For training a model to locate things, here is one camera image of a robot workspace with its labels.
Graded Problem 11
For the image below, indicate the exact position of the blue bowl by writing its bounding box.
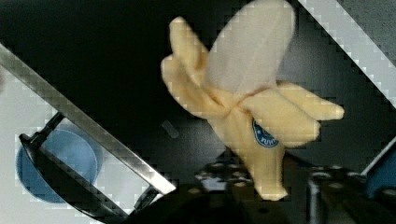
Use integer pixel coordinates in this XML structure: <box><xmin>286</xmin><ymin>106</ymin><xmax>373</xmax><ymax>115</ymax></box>
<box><xmin>16</xmin><ymin>127</ymin><xmax>103</xmax><ymax>203</ymax></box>

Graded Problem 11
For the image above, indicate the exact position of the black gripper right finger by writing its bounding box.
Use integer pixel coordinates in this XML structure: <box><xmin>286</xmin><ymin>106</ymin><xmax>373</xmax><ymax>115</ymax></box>
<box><xmin>283</xmin><ymin>153</ymin><xmax>395</xmax><ymax>224</ymax></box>

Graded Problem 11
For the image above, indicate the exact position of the plush peeled banana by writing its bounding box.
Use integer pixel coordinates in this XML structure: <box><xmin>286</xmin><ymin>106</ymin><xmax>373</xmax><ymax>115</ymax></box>
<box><xmin>161</xmin><ymin>0</ymin><xmax>344</xmax><ymax>201</ymax></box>

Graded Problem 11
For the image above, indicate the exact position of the black toaster oven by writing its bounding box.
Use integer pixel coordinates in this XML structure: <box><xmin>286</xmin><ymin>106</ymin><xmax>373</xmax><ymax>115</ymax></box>
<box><xmin>0</xmin><ymin>0</ymin><xmax>396</xmax><ymax>224</ymax></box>

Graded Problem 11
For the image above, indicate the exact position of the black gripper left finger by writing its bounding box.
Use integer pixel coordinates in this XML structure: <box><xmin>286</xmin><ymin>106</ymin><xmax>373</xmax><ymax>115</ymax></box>
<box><xmin>188</xmin><ymin>150</ymin><xmax>259</xmax><ymax>212</ymax></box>

